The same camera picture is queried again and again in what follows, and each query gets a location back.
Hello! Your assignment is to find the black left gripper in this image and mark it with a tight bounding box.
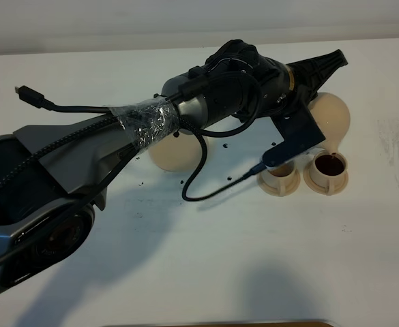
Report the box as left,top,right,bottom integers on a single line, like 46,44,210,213
274,50,348,117

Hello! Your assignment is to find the beige ceramic teapot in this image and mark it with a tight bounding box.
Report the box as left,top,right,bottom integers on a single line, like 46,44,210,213
309,93,351,154

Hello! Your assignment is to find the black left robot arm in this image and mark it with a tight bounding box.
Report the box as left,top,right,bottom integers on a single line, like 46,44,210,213
0,40,347,293

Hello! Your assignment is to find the beige round teapot saucer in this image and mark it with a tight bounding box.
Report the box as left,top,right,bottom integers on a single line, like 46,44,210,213
148,131,202,172

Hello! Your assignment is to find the right beige teacup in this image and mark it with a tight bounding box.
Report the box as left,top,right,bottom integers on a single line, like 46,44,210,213
309,151,349,197

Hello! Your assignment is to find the beige teacup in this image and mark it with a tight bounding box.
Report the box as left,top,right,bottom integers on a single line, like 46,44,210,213
309,151,349,197
261,161,300,197

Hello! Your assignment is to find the left beige teacup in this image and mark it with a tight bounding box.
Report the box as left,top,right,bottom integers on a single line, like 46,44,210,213
261,161,300,197

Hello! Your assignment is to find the left beige cup saucer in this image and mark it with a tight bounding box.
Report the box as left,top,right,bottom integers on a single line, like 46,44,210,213
257,169,301,197

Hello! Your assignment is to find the beige cup saucer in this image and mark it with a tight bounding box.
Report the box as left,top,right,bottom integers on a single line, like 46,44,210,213
304,161,349,196
257,169,301,197

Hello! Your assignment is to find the right beige cup saucer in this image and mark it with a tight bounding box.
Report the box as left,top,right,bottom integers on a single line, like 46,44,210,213
304,161,349,196

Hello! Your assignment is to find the black braided camera cable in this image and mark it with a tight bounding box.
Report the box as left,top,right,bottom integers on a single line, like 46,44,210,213
14,71,267,202

